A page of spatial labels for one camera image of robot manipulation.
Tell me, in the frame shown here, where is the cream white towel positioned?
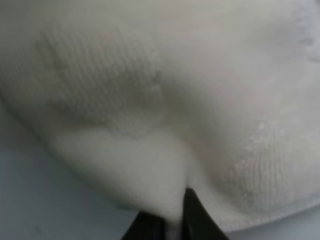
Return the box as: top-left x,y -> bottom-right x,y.
0,0 -> 320,232

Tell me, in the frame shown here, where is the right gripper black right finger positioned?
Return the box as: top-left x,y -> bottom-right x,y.
181,188 -> 229,240

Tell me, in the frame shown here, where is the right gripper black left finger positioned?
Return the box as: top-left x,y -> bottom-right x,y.
121,212 -> 173,240

